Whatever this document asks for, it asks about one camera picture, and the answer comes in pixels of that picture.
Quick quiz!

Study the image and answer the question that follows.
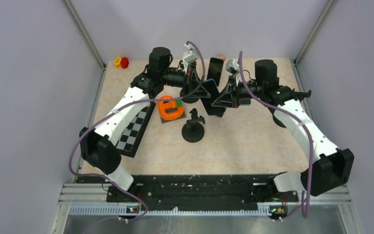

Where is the blue smartphone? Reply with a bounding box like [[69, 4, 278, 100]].
[[201, 80, 220, 116]]

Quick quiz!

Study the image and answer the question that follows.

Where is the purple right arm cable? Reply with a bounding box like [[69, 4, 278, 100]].
[[238, 51, 314, 220]]

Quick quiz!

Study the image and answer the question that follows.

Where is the green toy brick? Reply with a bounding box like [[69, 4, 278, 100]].
[[175, 100, 183, 109]]

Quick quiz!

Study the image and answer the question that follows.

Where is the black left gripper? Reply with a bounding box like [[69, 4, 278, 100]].
[[161, 63, 211, 98]]

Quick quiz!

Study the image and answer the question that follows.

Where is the black clamp stand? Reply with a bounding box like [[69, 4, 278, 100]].
[[270, 86, 312, 128], [182, 108, 206, 143], [180, 90, 200, 104]]

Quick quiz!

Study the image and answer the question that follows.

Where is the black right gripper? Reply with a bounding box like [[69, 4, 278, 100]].
[[211, 75, 263, 109]]

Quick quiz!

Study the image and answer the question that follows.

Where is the black and silver chessboard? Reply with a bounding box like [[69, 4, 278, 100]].
[[115, 102, 156, 157]]

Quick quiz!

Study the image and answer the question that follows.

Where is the purple smartphone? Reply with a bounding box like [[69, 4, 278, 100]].
[[206, 58, 224, 86]]

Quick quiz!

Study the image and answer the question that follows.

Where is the dark green-edged smartphone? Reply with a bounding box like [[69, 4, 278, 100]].
[[238, 97, 252, 106]]

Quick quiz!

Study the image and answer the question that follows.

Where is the black smartphone white edge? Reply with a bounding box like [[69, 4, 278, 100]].
[[214, 107, 226, 118]]

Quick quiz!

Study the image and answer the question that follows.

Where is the small wooden block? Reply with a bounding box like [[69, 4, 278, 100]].
[[217, 56, 226, 61]]

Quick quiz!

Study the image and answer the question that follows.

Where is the grey toy brick baseplate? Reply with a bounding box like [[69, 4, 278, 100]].
[[158, 108, 186, 123]]

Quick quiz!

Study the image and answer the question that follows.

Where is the black clamp stand back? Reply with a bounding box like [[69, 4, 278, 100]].
[[180, 90, 200, 104]]

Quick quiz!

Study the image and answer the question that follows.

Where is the yellow toy block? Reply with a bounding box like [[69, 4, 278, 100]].
[[114, 57, 122, 68]]

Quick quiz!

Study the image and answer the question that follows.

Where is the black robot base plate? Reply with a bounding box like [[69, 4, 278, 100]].
[[75, 174, 299, 212]]

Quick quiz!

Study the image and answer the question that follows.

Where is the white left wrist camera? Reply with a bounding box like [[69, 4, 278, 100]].
[[182, 45, 199, 69]]

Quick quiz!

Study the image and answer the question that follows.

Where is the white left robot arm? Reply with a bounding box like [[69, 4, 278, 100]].
[[73, 41, 209, 202]]

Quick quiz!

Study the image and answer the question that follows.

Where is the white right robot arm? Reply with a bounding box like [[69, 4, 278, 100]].
[[212, 59, 355, 201]]

